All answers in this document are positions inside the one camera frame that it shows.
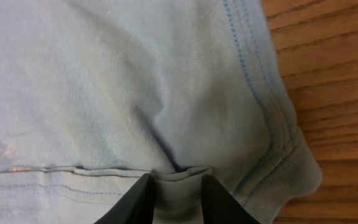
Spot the light blue t-shirt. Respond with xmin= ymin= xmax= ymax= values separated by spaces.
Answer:
xmin=0 ymin=0 xmax=322 ymax=223

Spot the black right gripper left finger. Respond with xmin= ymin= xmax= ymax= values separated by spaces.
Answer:
xmin=95 ymin=174 xmax=156 ymax=224

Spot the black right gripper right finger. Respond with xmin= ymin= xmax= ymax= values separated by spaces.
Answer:
xmin=201 ymin=175 xmax=259 ymax=224

